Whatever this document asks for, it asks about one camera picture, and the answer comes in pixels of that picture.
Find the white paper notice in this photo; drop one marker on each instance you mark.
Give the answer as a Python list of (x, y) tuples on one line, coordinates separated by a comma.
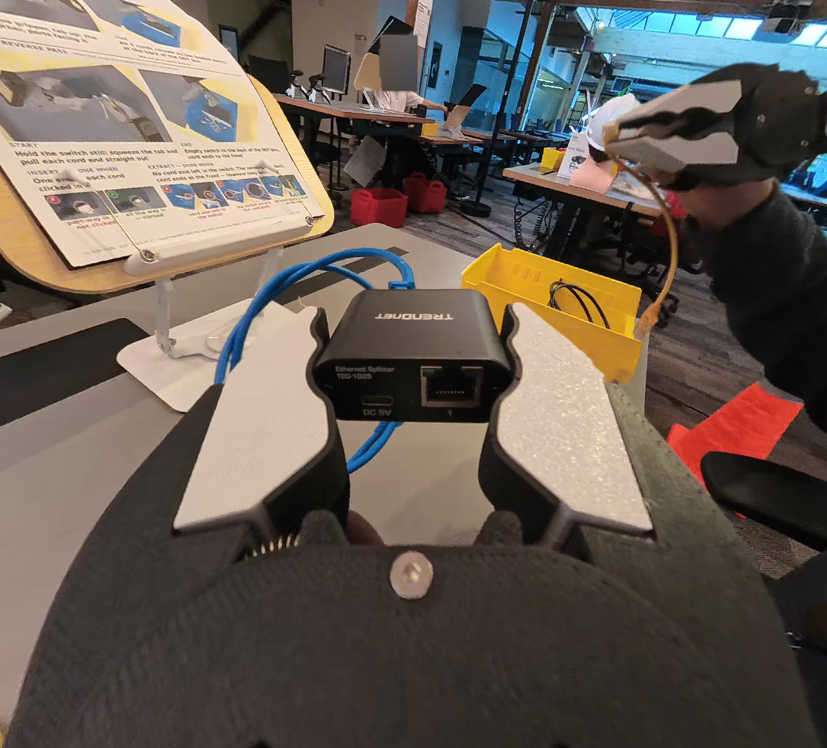
[(422, 17)]

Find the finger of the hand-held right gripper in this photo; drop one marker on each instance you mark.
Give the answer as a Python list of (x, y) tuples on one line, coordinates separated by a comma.
[(691, 150), (698, 98)]

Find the wooden instruction board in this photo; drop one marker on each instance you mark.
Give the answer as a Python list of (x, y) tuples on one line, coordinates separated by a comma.
[(129, 114)]

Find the red plastic bin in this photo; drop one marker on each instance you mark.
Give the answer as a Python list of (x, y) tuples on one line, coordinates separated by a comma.
[(380, 208), (425, 192)]

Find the white hard hat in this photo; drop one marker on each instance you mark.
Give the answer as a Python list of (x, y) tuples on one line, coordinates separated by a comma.
[(607, 118)]

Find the wooden table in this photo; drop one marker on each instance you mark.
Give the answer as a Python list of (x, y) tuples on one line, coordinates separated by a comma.
[(555, 182)]

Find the person's right forearm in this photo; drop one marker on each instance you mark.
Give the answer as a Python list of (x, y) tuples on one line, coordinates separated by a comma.
[(775, 282)]

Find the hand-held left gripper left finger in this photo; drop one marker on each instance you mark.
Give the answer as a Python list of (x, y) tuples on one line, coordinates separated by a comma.
[(265, 425)]

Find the person's right hand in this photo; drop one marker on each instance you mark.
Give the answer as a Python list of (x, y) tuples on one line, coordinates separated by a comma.
[(723, 202)]

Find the computer monitor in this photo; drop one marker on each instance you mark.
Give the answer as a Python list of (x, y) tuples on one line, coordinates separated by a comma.
[(336, 69)]

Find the white sign card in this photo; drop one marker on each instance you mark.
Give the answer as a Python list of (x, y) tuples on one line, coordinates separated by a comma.
[(572, 156)]

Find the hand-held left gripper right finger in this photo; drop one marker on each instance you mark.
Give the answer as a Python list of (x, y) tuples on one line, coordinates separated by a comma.
[(562, 431)]

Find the small yellow bin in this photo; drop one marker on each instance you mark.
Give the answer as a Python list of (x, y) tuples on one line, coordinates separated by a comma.
[(553, 160)]

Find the black chair seat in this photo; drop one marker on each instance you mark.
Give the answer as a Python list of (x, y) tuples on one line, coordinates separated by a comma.
[(762, 489)]

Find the white sheet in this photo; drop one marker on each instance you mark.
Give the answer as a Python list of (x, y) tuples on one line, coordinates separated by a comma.
[(365, 163)]

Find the black network switch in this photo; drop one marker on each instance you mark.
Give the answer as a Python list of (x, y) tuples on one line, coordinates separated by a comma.
[(413, 328)]

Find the orange traffic cone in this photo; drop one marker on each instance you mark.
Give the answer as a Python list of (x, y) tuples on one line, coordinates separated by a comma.
[(736, 425)]

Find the yellow plastic bin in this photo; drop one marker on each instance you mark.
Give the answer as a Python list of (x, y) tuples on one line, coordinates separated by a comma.
[(517, 282)]

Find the mannequin head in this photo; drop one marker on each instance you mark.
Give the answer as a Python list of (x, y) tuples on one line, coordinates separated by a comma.
[(591, 178)]

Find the wooden desk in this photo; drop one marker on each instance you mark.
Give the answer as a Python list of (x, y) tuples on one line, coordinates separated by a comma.
[(349, 111)]

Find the black framed sign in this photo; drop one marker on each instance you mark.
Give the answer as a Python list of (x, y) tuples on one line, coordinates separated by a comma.
[(229, 42)]

